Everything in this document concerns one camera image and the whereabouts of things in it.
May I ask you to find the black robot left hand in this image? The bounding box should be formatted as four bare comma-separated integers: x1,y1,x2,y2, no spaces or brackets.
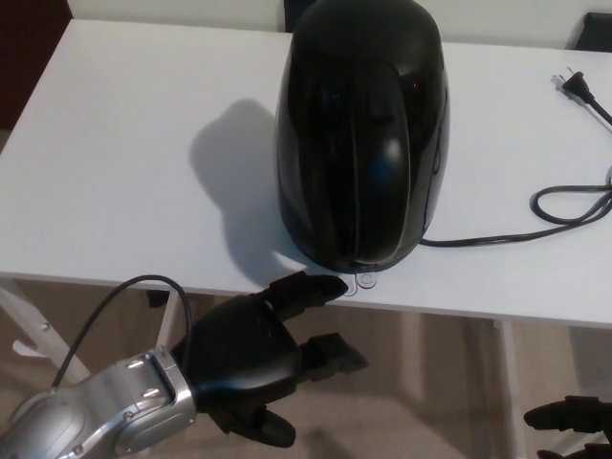
169,271,370,453

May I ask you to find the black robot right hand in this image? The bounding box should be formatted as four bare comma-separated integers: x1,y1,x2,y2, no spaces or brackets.
522,395,612,459

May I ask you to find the clear plastic kettle switch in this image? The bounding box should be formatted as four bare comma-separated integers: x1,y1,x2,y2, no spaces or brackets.
340,271,380,295

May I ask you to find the black electric kettle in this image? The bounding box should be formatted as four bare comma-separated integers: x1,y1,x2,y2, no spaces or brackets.
273,0,453,273

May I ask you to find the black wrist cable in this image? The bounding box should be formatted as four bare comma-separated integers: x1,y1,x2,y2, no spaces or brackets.
52,273,194,386

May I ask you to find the black kettle power cord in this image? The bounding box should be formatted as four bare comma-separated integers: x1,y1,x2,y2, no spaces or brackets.
419,66,612,250

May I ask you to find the dark red wall panel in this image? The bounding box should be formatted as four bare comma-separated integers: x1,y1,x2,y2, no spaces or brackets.
0,0,74,131

